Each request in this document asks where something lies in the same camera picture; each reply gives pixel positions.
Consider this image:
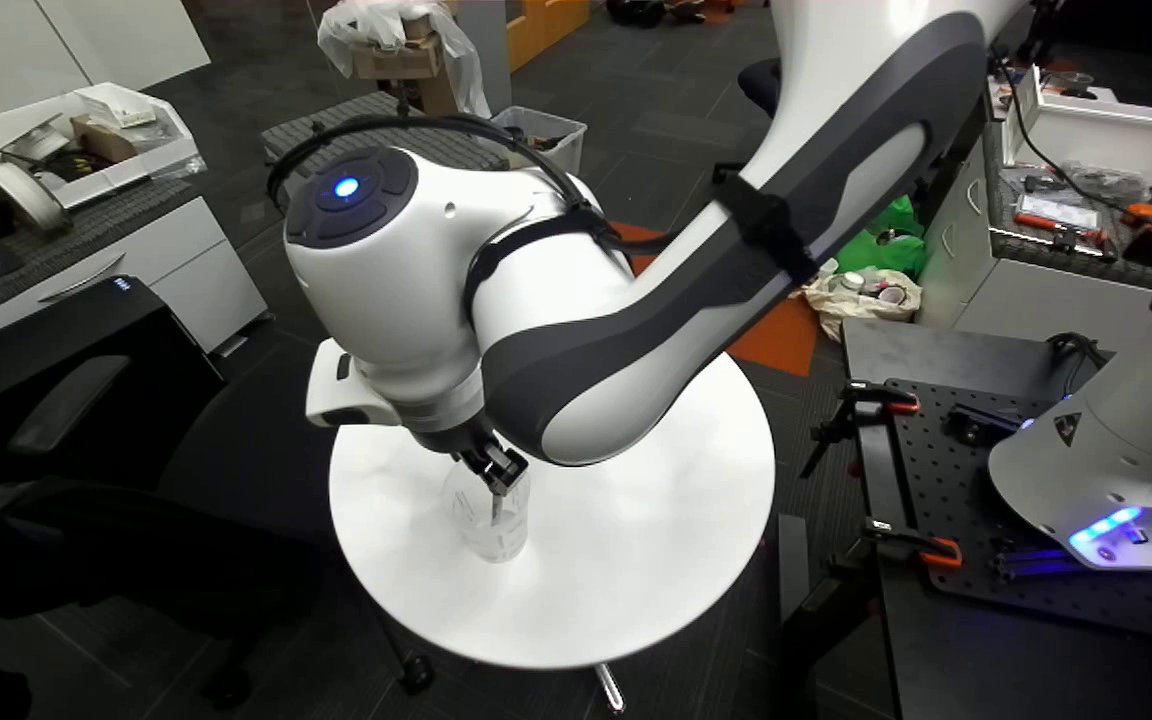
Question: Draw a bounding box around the white wrist mount piece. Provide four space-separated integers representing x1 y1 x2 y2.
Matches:
302 338 409 434

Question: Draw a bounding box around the grey waste bin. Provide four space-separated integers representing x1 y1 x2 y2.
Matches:
492 102 593 177

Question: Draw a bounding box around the white shelf with tools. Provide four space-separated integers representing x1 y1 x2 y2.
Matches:
920 56 1152 353

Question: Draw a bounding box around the white desk cabinet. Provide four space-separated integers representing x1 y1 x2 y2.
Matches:
0 172 273 373

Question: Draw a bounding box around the black clamp with orange handle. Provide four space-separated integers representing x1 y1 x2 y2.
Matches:
794 379 929 481
851 516 968 577

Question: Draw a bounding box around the white tray with clutter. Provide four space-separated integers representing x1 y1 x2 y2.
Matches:
0 82 207 216

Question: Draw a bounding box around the black office chair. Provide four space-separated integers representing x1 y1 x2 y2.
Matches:
0 277 440 717

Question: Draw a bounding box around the grey tape roll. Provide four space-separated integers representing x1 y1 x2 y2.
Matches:
0 161 71 240

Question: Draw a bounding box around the white plastic bag with items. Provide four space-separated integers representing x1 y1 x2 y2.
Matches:
794 255 929 346

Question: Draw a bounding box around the green plastic bag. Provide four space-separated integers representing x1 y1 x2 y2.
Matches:
830 198 933 279

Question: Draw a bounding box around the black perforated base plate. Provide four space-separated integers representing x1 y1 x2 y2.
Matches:
869 378 1152 644

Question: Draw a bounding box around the white table foot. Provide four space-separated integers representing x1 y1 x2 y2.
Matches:
589 661 632 717

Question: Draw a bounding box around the clear plastic bag with cardboard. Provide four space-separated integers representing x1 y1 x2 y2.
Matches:
312 0 492 126

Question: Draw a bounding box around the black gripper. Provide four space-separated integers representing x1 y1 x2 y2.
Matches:
418 417 535 500

